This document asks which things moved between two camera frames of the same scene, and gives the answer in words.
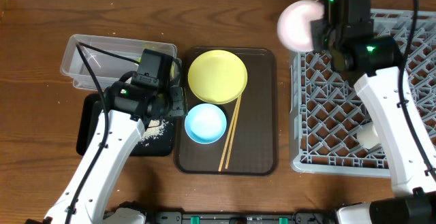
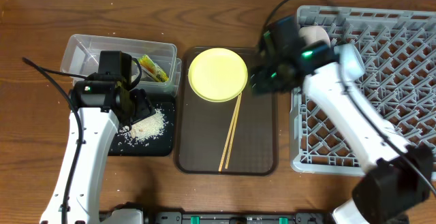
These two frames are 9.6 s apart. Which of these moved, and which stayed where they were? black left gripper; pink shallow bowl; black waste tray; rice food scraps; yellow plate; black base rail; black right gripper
Moved: pink shallow bowl; black right gripper; black left gripper
Stayed: rice food scraps; yellow plate; black waste tray; black base rail
